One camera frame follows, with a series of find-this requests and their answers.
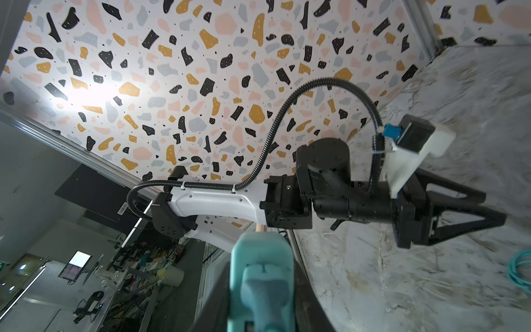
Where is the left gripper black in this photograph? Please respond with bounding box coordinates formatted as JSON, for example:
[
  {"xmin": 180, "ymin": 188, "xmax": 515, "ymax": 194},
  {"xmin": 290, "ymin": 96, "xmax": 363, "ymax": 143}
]
[{"xmin": 260, "ymin": 138, "xmax": 486, "ymax": 249}]

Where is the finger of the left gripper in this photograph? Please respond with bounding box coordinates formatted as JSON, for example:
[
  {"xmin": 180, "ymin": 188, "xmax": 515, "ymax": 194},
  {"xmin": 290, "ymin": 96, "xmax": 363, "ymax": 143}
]
[{"xmin": 427, "ymin": 203, "xmax": 507, "ymax": 246}]

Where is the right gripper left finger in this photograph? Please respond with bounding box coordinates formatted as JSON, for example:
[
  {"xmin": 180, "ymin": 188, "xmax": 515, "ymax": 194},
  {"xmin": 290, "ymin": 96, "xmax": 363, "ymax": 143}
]
[{"xmin": 189, "ymin": 262, "xmax": 230, "ymax": 332}]

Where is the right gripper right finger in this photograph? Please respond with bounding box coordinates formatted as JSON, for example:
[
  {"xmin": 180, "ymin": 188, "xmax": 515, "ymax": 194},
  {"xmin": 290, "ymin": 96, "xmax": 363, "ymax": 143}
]
[{"xmin": 293, "ymin": 260, "xmax": 335, "ymax": 332}]

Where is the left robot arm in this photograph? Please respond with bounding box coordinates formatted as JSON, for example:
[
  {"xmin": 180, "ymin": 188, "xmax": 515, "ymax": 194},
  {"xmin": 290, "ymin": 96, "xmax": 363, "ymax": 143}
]
[{"xmin": 127, "ymin": 77, "xmax": 506, "ymax": 252}]

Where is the teal multi-head cable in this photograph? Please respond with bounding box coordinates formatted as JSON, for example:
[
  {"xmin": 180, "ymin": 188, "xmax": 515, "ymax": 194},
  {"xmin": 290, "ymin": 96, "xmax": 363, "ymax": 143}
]
[{"xmin": 507, "ymin": 248, "xmax": 531, "ymax": 295}]

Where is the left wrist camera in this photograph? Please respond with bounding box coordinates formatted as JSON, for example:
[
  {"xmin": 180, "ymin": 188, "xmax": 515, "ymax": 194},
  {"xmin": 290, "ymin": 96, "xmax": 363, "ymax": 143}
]
[{"xmin": 380, "ymin": 114, "xmax": 456, "ymax": 199}]

